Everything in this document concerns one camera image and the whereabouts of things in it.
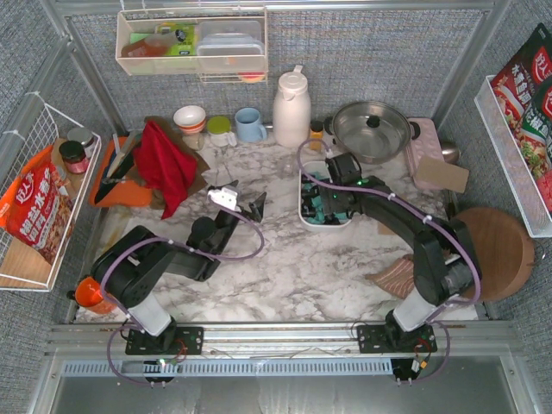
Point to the red cloth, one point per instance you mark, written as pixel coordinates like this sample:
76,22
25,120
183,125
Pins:
164,167

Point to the red seasoning packet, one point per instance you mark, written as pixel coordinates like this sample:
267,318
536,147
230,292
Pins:
523,91

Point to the teal coffee capsule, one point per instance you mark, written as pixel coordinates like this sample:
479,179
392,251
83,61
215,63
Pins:
319,219
320,176
317,202

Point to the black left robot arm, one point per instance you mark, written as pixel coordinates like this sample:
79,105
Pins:
131,268

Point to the white wall-mounted basket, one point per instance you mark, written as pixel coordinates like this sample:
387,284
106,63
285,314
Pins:
180,58

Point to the red lid jar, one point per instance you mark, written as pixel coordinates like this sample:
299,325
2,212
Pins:
74,157

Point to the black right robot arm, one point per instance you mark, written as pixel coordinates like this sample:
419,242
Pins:
445,264

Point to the steel pot with lid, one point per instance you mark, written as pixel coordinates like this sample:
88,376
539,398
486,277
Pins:
373,131

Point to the striped pink knit cloth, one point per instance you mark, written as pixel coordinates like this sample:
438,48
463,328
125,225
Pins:
397,279

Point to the brown cardboard square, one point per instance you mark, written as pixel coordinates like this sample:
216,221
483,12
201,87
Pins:
384,230

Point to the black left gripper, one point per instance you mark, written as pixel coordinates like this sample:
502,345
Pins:
237,212

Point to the white right wall basket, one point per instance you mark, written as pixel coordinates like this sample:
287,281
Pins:
529,201

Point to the white wire side basket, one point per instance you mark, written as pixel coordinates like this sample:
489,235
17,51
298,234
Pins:
23,268

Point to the round wooden board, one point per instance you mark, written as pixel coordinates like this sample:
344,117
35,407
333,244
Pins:
505,251

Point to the green lid glass jar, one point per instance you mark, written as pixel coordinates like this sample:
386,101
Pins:
220,132

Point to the orange spice bottle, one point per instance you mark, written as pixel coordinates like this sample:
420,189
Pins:
316,135

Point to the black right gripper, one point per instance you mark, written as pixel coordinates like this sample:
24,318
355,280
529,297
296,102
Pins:
323,203

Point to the pink egg tray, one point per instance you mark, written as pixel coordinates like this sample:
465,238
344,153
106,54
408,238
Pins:
424,143

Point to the clear plastic food container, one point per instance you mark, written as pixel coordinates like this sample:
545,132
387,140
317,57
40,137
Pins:
230,46

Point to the silver lid jar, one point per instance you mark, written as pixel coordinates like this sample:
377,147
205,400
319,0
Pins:
83,136

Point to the orange snack bag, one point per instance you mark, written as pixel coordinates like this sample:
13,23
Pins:
35,210

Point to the white bowl with stripes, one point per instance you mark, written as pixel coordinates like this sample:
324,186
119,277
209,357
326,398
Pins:
190,118

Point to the brown cardboard on tray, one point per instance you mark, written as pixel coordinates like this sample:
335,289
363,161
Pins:
442,175

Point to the white rectangular storage basket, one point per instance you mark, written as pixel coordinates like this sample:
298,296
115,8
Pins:
334,221

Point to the black coffee capsule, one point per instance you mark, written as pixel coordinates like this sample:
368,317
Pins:
309,191
308,213

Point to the orange ball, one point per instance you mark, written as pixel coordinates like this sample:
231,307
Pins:
88,295

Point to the light blue mug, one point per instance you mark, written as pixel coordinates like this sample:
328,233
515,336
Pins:
249,126

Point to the white thermos jug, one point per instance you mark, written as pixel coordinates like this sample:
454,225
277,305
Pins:
292,109

